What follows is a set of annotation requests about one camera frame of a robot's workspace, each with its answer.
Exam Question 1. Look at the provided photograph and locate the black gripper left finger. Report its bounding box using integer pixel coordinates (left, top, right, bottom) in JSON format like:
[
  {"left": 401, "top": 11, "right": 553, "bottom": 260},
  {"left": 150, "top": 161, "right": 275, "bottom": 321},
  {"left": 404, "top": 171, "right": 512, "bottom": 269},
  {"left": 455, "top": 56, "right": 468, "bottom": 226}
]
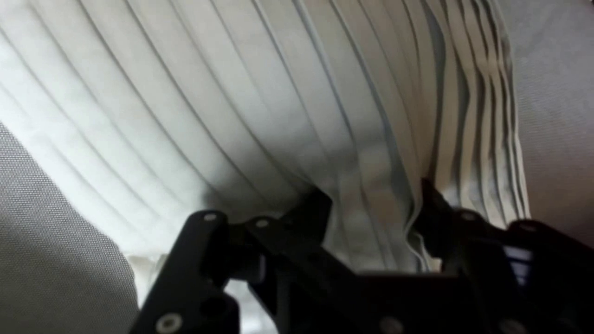
[{"left": 243, "top": 189, "right": 332, "bottom": 286}]

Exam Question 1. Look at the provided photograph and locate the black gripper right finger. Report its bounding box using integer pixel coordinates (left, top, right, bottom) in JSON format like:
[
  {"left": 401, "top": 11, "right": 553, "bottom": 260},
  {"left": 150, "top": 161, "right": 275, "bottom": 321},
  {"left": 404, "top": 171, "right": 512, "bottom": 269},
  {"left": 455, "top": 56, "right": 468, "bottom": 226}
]
[{"left": 412, "top": 180, "right": 494, "bottom": 278}]

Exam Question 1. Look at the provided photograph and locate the cream pleated small pillow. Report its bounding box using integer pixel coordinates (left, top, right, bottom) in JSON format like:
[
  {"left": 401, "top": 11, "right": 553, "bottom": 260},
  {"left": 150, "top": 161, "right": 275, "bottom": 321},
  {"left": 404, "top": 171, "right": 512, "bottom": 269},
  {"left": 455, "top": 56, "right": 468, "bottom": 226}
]
[{"left": 0, "top": 0, "right": 529, "bottom": 291}]

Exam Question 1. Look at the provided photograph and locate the light grey fabric sofa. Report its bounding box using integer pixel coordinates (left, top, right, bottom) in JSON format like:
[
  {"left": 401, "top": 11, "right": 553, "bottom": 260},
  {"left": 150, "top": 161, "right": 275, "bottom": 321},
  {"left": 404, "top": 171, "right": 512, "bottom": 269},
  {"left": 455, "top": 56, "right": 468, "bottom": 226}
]
[{"left": 0, "top": 0, "right": 594, "bottom": 334}]

